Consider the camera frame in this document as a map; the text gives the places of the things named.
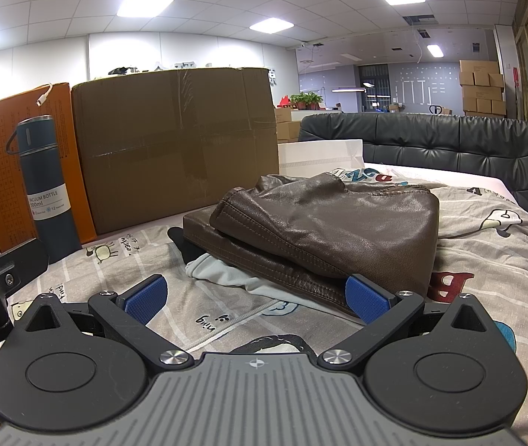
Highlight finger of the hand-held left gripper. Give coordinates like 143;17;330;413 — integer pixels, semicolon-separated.
0;239;50;299

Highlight printed blanket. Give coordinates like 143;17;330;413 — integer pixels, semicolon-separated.
0;166;528;433

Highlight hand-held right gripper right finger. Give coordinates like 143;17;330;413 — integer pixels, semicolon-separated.
317;275;499;373

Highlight dark leather headboard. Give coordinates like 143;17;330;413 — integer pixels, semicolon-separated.
299;112;528;229

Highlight potted plants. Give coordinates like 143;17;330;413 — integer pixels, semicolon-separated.
289;93;324;111

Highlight large brown cardboard box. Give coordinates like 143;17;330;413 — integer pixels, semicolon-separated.
71;67;280;236

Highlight brown leather jacket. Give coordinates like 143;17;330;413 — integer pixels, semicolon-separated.
183;173;440;317

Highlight dark blue vacuum bottle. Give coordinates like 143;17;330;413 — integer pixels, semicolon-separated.
6;115;83;265

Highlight white garment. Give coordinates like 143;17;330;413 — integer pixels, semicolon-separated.
185;253;358;322

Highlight black garment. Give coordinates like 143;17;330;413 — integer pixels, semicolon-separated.
167;227;210;266

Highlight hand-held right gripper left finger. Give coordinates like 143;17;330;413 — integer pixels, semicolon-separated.
13;275;195;373

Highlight white cable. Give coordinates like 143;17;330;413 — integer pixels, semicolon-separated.
36;83;55;108

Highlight stack of cardboard boxes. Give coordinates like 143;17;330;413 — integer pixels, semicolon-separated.
459;59;508;117

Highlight white foam box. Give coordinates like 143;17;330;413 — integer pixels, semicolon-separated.
277;139;365;178

